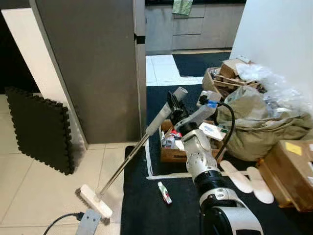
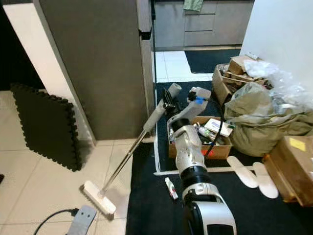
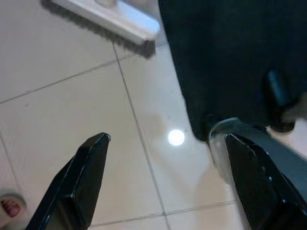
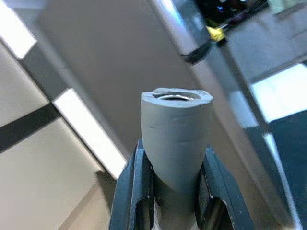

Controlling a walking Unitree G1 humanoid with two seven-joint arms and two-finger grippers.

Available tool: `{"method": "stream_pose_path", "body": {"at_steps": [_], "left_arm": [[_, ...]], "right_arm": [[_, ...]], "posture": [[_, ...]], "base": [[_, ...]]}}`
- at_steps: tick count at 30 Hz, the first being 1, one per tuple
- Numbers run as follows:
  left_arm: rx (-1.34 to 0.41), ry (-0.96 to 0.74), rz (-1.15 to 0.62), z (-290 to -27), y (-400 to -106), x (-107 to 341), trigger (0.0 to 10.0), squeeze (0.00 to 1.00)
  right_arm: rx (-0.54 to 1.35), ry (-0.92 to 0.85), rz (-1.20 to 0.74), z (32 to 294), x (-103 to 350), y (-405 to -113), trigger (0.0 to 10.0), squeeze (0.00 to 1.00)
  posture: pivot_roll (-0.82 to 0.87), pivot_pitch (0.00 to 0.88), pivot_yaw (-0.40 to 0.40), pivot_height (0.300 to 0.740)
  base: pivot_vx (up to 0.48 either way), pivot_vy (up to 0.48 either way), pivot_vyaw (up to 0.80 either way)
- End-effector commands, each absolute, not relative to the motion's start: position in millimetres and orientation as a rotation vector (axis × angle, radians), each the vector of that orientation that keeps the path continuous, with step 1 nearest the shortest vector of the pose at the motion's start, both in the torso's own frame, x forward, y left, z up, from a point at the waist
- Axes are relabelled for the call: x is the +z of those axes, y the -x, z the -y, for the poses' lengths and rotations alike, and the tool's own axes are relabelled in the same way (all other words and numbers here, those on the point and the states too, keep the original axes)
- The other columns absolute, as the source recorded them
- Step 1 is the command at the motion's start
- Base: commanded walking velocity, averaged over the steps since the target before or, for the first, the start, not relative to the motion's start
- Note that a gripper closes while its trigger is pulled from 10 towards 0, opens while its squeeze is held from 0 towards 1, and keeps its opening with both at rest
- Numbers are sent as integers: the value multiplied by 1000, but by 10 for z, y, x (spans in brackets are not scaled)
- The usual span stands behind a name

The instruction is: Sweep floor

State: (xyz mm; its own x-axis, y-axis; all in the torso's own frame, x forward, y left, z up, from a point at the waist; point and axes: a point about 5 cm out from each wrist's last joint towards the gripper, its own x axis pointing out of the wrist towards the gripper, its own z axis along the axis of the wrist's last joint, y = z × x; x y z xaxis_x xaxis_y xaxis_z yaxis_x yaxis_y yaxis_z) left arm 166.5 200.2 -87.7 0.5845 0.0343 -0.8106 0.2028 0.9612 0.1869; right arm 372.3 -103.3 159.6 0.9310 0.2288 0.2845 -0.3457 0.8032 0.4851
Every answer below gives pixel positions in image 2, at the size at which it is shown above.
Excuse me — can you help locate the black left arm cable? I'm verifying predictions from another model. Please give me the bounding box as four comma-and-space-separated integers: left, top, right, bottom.
38, 208, 79, 235

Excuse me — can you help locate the clear plastic bag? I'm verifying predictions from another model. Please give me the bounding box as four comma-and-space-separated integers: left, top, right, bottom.
245, 59, 313, 111

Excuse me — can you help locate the green hanging towel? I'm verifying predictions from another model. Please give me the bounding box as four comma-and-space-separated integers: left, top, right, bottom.
183, 0, 204, 12

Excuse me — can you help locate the dark kitchen floor mat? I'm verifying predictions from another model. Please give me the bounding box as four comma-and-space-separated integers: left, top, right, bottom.
184, 48, 243, 74

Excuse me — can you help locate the cardboard box with wooden slats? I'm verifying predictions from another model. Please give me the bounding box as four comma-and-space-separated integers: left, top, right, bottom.
213, 55, 274, 101

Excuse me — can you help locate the open cardboard box red label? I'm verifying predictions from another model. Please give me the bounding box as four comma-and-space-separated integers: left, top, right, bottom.
169, 116, 233, 160

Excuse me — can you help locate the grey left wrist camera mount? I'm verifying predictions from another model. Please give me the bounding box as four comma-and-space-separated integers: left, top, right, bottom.
67, 205, 97, 235

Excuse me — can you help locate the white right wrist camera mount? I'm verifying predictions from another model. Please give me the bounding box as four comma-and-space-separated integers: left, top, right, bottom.
169, 87, 212, 128

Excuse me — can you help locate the white floor strip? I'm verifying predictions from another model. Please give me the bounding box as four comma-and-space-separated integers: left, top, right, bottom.
153, 140, 230, 176

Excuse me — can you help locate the silver handled white broom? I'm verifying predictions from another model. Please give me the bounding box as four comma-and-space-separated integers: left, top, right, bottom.
82, 83, 182, 218

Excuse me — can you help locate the large black foam mat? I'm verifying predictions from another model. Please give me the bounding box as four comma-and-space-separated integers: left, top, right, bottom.
11, 83, 82, 172

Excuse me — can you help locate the grey kitchen cabinet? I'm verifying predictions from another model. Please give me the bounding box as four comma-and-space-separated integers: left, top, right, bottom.
154, 0, 255, 49

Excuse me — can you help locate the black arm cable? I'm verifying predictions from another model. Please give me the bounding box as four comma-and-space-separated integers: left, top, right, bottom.
201, 95, 225, 157
38, 208, 79, 235

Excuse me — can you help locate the white board panel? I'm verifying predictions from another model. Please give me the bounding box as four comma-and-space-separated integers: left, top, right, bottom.
2, 4, 74, 98

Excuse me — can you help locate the white green red tube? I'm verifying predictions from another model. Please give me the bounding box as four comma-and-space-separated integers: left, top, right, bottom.
165, 177, 179, 200

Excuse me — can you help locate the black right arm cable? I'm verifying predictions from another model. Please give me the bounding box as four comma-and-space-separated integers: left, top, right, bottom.
201, 95, 225, 157

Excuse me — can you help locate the sealed cardboard box with labels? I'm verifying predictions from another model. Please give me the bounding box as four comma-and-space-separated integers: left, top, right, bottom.
263, 136, 313, 206

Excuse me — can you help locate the white flat booklet box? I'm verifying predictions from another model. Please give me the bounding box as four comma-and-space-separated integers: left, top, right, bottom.
204, 117, 234, 137

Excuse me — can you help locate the olive green fabric sack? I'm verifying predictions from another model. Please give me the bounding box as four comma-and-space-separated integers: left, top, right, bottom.
225, 82, 313, 157

